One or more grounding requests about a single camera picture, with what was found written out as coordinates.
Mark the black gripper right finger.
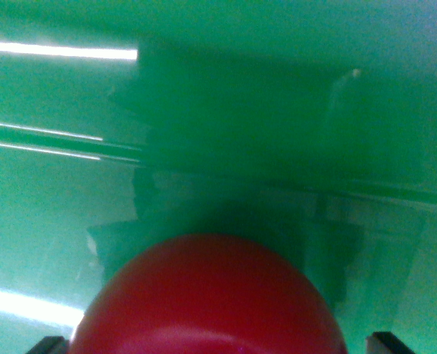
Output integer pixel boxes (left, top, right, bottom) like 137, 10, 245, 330
365, 331, 416, 354

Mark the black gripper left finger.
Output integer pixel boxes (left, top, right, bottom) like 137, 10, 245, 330
25, 336, 70, 354

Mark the red toy apple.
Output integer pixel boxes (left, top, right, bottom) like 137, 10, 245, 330
69, 233, 348, 354

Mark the green plastic bin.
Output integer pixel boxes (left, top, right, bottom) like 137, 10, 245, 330
0, 0, 437, 354

